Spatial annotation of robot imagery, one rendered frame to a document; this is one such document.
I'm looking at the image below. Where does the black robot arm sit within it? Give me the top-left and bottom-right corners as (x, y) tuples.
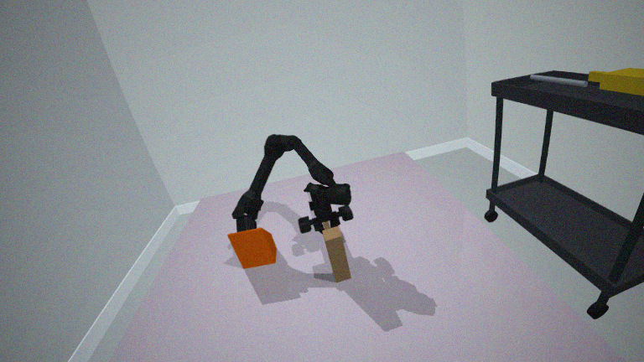
(231, 134), (351, 232)

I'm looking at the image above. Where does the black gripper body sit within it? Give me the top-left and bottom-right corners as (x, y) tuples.
(298, 202), (354, 234)

